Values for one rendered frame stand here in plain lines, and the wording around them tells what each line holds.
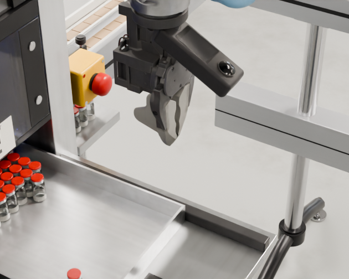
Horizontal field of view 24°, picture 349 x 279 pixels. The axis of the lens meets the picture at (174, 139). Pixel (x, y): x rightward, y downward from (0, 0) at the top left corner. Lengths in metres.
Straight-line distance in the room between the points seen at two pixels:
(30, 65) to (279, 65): 2.16
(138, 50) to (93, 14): 0.73
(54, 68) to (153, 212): 0.28
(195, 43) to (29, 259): 0.45
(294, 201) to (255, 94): 0.33
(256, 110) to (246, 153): 0.72
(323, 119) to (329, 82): 1.16
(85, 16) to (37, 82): 0.48
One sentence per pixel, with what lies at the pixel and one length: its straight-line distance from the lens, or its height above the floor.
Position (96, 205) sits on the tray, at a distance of 1.34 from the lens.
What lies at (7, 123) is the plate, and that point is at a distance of 1.26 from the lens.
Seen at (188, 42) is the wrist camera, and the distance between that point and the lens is 1.01.
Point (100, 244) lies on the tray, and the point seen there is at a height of 0.88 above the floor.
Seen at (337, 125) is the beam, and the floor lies 0.55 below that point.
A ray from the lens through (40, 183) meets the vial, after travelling 1.33.
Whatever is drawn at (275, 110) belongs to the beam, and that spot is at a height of 0.55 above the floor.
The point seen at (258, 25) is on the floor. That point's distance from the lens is 3.61.
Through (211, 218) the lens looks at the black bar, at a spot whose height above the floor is 0.90.
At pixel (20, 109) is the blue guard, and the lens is 1.28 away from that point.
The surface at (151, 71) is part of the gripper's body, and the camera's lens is 1.03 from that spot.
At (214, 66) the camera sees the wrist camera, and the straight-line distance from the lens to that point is 1.00.
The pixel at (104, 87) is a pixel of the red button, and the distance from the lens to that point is 1.40.
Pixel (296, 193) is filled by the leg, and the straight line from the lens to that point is 2.28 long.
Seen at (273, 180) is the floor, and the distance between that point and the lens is 2.75.
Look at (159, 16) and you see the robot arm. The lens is 0.98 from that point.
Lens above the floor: 1.78
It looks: 38 degrees down
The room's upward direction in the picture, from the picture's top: straight up
